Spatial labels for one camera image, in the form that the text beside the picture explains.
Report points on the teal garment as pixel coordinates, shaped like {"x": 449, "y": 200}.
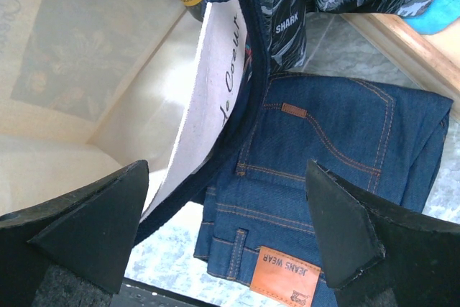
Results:
{"x": 439, "y": 15}

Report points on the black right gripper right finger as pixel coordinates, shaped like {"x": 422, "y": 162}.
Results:
{"x": 377, "y": 253}

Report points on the beige canvas tote bag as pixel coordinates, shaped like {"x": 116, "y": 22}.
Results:
{"x": 86, "y": 87}

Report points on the black base bar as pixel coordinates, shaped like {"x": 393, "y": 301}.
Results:
{"x": 137, "y": 294}

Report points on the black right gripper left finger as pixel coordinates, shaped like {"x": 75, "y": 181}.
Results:
{"x": 73, "y": 250}

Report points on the wooden clothes rack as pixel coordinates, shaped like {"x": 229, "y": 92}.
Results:
{"x": 430, "y": 61}

